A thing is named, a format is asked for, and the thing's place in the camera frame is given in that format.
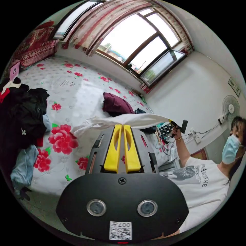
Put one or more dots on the dark blue garment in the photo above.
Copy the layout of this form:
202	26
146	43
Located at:
140	111

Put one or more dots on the person's right forearm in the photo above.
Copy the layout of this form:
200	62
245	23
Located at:
183	150

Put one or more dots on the red patterned folded blanket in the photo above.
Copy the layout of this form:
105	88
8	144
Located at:
36	44

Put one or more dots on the person's body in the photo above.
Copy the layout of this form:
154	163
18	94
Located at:
201	192

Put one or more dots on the person's right hand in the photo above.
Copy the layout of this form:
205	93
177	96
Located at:
176	134

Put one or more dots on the white short sleeve shirt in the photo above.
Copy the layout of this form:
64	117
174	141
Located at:
142	119

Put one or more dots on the window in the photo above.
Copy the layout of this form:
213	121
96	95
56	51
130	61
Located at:
134	38

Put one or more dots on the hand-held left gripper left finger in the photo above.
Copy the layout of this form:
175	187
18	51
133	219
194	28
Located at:
112	151

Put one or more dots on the red floral curtain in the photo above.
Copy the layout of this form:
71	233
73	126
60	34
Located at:
96	25

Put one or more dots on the white wall socket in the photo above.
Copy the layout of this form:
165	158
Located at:
221	120

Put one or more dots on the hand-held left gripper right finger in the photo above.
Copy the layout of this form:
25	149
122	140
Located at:
132	151

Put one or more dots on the bed with floral sheet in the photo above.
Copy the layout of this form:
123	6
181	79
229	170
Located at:
86	86

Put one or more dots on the pink box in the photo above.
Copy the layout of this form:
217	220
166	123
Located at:
14	71

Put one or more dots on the pile of clothes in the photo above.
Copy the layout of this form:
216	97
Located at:
23	113

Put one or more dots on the white wall fan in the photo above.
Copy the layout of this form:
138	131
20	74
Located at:
230	106

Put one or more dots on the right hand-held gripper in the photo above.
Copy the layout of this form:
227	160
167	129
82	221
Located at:
177	127

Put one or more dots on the maroon garment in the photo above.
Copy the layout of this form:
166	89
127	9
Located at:
115	103

